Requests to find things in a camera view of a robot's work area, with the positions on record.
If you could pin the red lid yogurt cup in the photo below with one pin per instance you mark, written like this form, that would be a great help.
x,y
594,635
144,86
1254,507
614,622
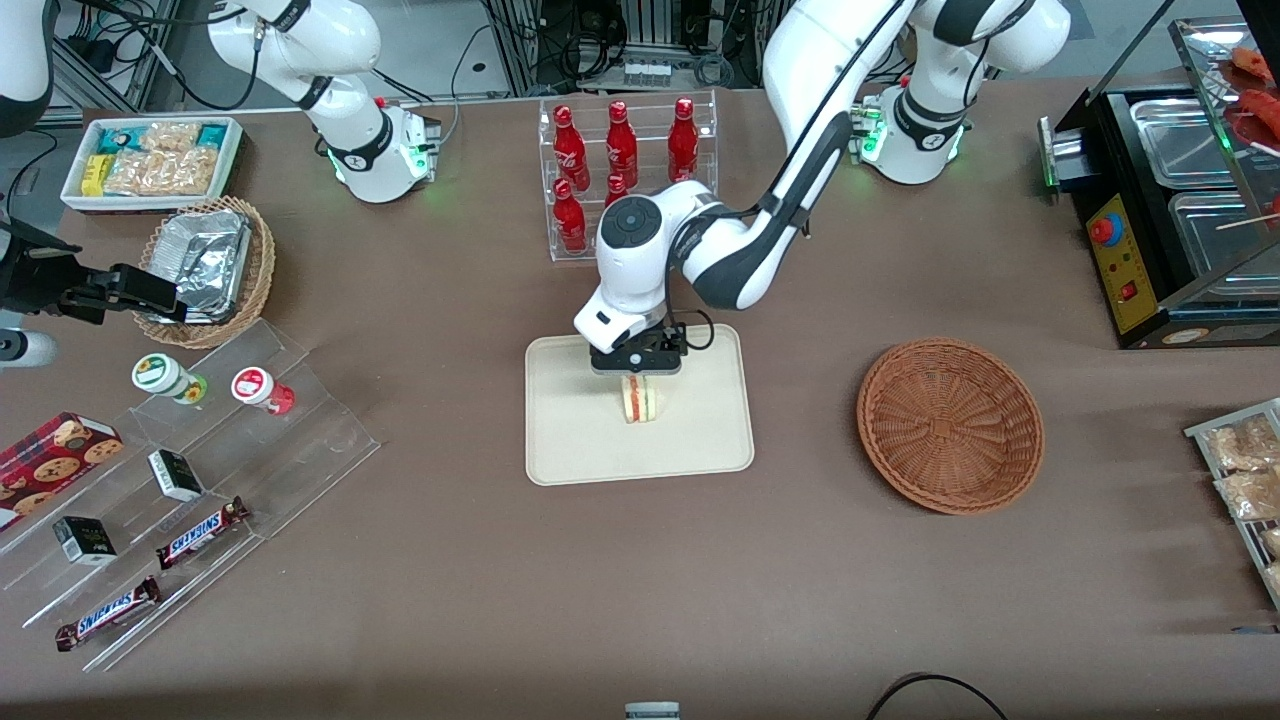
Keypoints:
x,y
255,385

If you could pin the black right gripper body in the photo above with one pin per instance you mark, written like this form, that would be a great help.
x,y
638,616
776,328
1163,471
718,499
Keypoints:
x,y
42,281

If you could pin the green snack packet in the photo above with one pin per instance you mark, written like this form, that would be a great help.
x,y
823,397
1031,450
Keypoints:
x,y
118,140

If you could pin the teal snack packet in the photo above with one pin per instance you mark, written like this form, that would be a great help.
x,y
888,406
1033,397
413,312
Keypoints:
x,y
213,135

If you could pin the clear acrylic bottle rack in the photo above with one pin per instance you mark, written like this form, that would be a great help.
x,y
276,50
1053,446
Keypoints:
x,y
545,120

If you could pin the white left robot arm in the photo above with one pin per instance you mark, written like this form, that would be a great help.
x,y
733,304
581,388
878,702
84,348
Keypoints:
x,y
800,60

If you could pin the stainless steel pan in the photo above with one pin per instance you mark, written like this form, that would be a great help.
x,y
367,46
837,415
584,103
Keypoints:
x,y
1180,140
1220,235

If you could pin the clear acrylic stepped shelf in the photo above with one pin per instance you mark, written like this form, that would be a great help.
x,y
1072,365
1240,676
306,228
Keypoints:
x,y
320,440

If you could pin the Snickers chocolate bar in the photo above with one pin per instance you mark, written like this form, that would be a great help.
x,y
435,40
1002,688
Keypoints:
x,y
105,613
200,533

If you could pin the wooden skewer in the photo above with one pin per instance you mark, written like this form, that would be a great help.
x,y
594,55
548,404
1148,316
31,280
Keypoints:
x,y
1245,222

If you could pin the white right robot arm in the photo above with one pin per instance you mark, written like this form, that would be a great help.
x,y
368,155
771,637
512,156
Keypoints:
x,y
340,100

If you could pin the white power strip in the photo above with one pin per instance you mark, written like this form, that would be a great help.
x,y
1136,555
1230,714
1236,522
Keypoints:
x,y
650,72

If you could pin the red chocolate chip cookie box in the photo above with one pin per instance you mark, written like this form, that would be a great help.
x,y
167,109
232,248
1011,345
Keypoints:
x,y
55,455

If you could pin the small black carton box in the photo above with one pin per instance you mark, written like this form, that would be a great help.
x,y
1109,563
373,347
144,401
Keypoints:
x,y
85,540
175,474

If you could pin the red sausage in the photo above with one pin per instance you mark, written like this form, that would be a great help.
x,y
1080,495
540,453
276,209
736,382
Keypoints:
x,y
1255,62
1262,105

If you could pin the clear fried snack bag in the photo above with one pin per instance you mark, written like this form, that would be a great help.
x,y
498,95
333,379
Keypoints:
x,y
1250,493
1240,445
1272,540

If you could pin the light wicker basket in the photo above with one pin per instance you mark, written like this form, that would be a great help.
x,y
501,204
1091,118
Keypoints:
x,y
262,270

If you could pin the glass display cover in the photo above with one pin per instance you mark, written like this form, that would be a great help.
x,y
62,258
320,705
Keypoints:
x,y
1195,40

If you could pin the layered sandwich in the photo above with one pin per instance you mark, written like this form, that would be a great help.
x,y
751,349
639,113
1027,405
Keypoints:
x,y
642,400

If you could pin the red emergency stop button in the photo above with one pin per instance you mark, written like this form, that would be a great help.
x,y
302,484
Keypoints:
x,y
1105,230

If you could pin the black food warmer appliance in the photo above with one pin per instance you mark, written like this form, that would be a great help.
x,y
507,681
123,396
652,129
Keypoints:
x,y
1125,270

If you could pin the aluminium frame profile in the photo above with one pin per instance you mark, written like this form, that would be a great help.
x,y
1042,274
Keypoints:
x,y
100,60

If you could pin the green lid yogurt cup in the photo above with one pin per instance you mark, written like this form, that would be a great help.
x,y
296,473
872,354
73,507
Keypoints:
x,y
160,373

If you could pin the brown wicker basket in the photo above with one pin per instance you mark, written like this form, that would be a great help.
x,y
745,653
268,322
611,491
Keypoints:
x,y
950,430

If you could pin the clear peanut snack bag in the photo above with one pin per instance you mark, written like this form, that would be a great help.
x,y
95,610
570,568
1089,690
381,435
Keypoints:
x,y
172,135
160,172

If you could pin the small grey device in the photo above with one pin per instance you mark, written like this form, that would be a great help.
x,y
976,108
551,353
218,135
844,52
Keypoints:
x,y
652,711

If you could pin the yellow snack packet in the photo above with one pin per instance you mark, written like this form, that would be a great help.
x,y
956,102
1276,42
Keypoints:
x,y
95,175

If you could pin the aluminium foil tray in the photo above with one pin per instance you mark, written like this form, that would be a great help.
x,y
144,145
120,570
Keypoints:
x,y
205,265

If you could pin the red cola bottle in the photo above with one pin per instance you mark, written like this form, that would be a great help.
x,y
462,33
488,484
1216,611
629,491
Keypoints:
x,y
683,135
616,188
567,140
621,140
569,218

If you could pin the white snack bin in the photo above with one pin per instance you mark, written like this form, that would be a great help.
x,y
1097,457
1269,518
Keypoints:
x,y
150,206

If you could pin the beige plastic serving tray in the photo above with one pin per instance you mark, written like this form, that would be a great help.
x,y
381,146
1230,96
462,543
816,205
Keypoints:
x,y
580,440

